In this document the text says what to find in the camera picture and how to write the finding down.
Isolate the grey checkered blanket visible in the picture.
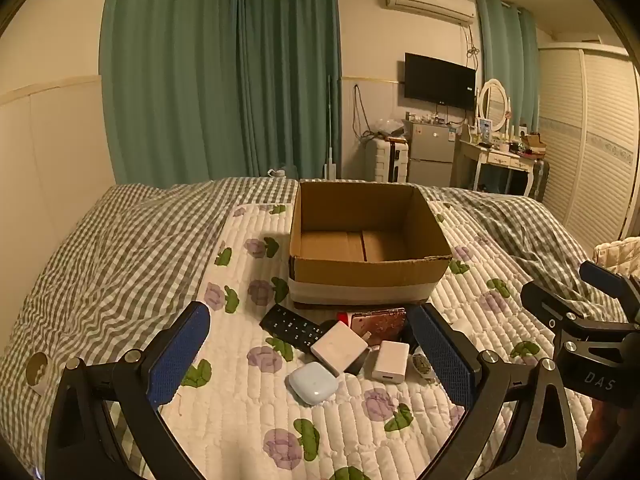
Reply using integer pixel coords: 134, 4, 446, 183
0, 177, 640, 480

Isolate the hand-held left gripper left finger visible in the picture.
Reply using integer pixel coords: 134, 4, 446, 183
45, 301, 211, 480

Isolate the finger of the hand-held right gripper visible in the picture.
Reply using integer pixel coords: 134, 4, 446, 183
579, 260, 640, 322
520, 280, 640, 343

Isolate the oval white mirror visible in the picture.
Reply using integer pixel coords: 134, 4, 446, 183
477, 78, 512, 134

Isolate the white dressing table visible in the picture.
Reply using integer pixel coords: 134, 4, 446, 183
450, 136, 544, 197

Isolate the pink glitter case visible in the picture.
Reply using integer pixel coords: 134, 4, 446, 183
349, 307, 407, 347

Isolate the tape roll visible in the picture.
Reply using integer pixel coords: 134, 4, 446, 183
26, 351, 54, 391

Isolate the dark suitcase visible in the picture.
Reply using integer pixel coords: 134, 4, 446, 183
527, 157, 551, 204

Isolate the green corner curtain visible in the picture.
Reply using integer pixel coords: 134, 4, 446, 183
234, 0, 344, 181

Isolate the floral quilted mat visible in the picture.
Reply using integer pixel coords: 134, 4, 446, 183
159, 199, 593, 480

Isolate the black remote control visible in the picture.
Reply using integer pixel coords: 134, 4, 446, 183
260, 304, 329, 349

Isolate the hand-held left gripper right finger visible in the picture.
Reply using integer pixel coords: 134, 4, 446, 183
407, 302, 584, 480

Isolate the white air conditioner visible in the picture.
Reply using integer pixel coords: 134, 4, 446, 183
383, 0, 476, 26

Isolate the clear plastic bag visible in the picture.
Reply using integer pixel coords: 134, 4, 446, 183
372, 117, 406, 137

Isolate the white power adapter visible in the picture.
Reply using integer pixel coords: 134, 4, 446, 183
371, 340, 411, 384

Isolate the black wall television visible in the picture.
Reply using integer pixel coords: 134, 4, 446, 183
404, 52, 477, 111

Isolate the white square charger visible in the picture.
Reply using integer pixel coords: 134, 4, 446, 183
310, 321, 370, 374

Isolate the light blue earbuds case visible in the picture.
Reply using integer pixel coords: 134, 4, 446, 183
288, 361, 341, 406

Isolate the white mop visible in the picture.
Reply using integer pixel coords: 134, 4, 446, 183
322, 75, 339, 181

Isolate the white louvered wardrobe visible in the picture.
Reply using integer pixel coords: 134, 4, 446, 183
537, 42, 640, 247

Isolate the silver small fridge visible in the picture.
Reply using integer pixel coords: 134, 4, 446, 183
407, 120, 459, 187

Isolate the white suitcase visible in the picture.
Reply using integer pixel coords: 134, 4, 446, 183
363, 137, 411, 184

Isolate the narrow green curtain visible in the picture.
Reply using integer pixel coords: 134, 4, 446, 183
475, 0, 541, 137

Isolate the hanging wall cable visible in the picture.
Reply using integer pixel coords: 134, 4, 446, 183
351, 83, 374, 142

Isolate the wide green curtain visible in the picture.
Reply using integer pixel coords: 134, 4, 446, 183
99, 0, 242, 187

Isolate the brown cardboard box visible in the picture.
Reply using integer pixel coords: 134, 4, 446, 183
288, 180, 454, 307

